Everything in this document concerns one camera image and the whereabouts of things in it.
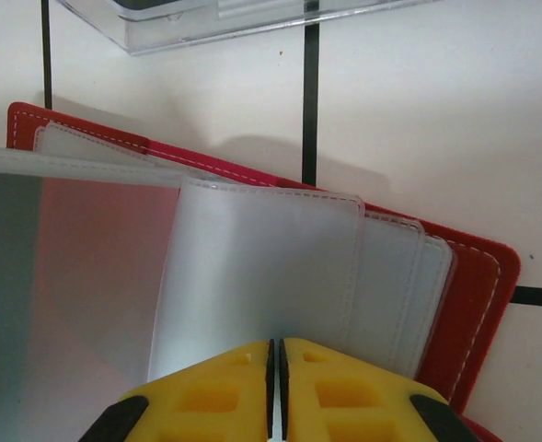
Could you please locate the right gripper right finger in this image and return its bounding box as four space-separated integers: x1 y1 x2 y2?
275 337 458 442

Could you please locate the red card holder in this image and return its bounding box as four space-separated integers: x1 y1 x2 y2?
0 100 523 442

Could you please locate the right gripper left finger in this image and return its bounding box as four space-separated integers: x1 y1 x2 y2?
84 338 277 442

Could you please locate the clear plastic organizer box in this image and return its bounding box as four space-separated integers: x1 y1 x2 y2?
58 0 446 57

